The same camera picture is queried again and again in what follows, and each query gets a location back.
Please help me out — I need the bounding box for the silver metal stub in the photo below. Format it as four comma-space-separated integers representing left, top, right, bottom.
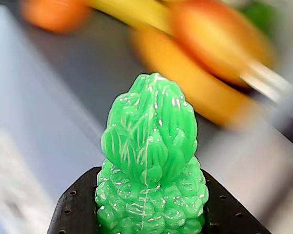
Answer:
241, 62, 293, 103

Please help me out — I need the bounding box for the yellow toy banana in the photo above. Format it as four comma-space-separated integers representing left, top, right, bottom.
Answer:
85, 0, 176, 35
129, 26, 257, 130

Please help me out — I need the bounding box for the red orange toy mango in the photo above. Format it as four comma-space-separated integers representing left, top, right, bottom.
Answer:
172, 0, 276, 86

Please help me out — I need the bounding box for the green toy pineapple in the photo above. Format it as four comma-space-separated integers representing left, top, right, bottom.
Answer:
94, 72, 209, 234

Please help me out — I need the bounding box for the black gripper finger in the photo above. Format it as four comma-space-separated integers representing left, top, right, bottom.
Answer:
47, 166, 103, 234
201, 169, 272, 234

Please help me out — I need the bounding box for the yellow faceted toy fruit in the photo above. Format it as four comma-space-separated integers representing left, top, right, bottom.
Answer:
19, 0, 91, 34

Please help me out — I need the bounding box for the green toy pear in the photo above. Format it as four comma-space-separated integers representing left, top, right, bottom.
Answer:
236, 0, 279, 27

